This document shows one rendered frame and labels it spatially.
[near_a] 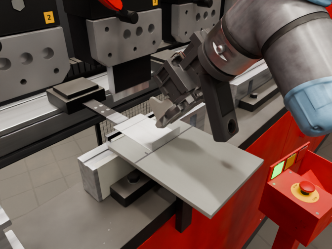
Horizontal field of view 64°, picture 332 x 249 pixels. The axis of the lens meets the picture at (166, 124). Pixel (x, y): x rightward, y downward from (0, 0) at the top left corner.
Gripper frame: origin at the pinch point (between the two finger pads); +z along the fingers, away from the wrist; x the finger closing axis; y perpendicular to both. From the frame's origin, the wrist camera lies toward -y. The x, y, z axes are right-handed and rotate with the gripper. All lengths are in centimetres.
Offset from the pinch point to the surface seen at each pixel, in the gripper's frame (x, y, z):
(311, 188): -30.4, -34.3, 2.3
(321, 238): -92, -92, 59
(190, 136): -5.4, -4.8, 2.1
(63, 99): 6.2, 21.5, 21.2
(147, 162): 7.0, -4.3, 2.6
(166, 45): -53, 34, 35
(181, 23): -10.7, 15.3, -9.3
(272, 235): -76, -76, 73
